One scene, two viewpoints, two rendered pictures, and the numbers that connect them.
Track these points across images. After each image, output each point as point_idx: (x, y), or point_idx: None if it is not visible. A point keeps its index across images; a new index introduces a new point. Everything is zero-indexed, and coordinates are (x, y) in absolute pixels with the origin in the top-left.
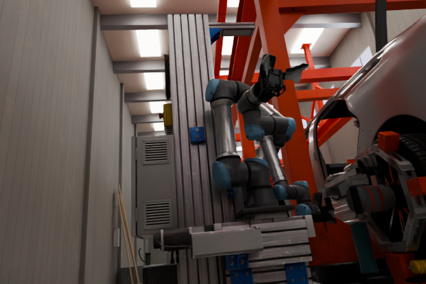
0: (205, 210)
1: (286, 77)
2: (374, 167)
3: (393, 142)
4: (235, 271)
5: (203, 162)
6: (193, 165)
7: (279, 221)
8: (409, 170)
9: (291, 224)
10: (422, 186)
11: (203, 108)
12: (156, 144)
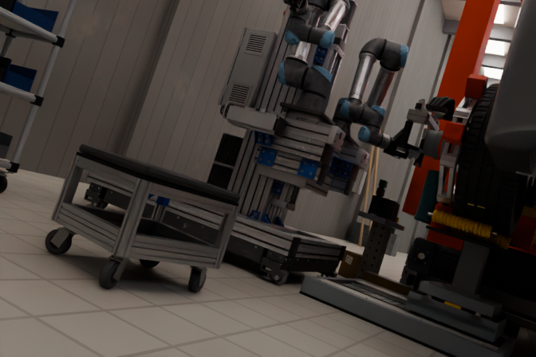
0: (277, 103)
1: None
2: (436, 107)
3: (475, 88)
4: (264, 148)
5: None
6: None
7: (309, 123)
8: (462, 118)
9: (317, 127)
10: (445, 131)
11: None
12: (258, 37)
